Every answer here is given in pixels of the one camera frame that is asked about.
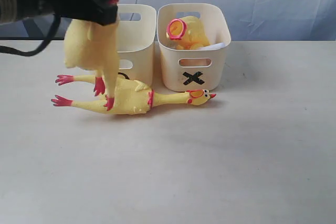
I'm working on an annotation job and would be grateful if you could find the yellow rubber chicken face down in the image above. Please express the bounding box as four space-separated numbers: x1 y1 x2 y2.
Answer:
64 11 119 111

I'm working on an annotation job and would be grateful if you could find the headless yellow rubber chicken body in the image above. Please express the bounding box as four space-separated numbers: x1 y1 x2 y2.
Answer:
166 16 210 50

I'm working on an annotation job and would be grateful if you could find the broken chicken neck with squeaker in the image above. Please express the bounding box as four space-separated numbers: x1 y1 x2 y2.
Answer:
200 42 226 50

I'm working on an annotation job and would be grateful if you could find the cream bin with circle mark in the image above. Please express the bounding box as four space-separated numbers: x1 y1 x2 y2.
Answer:
117 4 157 85

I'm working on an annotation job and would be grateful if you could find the yellow rubber chicken facing up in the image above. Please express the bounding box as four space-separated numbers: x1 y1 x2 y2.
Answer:
51 77 216 115

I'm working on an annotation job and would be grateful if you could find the cream bin with X mark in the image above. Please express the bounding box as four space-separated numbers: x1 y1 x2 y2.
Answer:
156 3 231 91

